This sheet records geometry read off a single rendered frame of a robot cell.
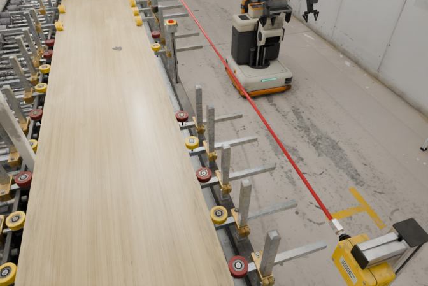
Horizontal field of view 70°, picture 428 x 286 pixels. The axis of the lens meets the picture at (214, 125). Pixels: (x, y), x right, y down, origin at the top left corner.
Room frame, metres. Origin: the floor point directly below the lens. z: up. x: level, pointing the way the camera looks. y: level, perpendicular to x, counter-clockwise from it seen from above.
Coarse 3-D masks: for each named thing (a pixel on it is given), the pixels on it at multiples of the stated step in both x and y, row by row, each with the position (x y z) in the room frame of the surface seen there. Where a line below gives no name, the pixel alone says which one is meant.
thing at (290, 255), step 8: (320, 240) 0.69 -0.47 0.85; (296, 248) 0.65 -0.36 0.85; (304, 248) 0.65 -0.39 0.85; (312, 248) 0.65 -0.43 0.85; (320, 248) 0.66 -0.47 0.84; (280, 256) 0.62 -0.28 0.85; (288, 256) 0.62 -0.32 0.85; (296, 256) 0.62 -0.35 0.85; (248, 264) 0.58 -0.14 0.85; (248, 272) 0.56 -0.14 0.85
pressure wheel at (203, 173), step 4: (200, 168) 1.07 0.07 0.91; (204, 168) 1.07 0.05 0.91; (196, 172) 1.04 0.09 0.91; (200, 172) 1.04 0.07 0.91; (204, 172) 1.04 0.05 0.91; (208, 172) 1.04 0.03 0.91; (200, 176) 1.01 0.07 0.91; (204, 176) 1.01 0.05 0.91; (208, 176) 1.01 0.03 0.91; (200, 180) 1.00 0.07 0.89; (204, 180) 1.00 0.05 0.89; (208, 180) 1.00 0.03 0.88
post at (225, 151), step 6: (222, 144) 1.03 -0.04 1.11; (228, 144) 1.03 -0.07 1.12; (222, 150) 1.02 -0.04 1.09; (228, 150) 1.01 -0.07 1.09; (222, 156) 1.02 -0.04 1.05; (228, 156) 1.01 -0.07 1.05; (222, 162) 1.02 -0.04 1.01; (228, 162) 1.01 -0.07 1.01; (222, 168) 1.01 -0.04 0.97; (228, 168) 1.01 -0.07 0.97; (222, 174) 1.01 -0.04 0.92; (228, 174) 1.02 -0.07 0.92; (222, 180) 1.01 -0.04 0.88; (228, 180) 1.02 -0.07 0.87; (222, 192) 1.01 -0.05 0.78; (222, 198) 1.01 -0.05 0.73
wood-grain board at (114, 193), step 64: (64, 0) 3.60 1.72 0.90; (128, 0) 3.60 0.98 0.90; (64, 64) 2.15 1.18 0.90; (128, 64) 2.15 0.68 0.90; (64, 128) 1.39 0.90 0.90; (128, 128) 1.39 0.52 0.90; (64, 192) 0.92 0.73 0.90; (128, 192) 0.92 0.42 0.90; (192, 192) 0.92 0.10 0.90; (64, 256) 0.60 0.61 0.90; (128, 256) 0.60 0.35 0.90; (192, 256) 0.60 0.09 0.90
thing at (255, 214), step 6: (276, 204) 0.90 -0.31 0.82; (282, 204) 0.90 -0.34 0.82; (288, 204) 0.90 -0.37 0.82; (294, 204) 0.90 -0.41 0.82; (258, 210) 0.87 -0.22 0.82; (264, 210) 0.87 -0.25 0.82; (270, 210) 0.87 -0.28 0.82; (276, 210) 0.87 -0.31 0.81; (282, 210) 0.88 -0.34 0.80; (252, 216) 0.83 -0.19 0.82; (258, 216) 0.84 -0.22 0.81; (228, 222) 0.80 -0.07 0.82; (234, 222) 0.81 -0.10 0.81; (216, 228) 0.78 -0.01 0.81; (222, 228) 0.79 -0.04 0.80
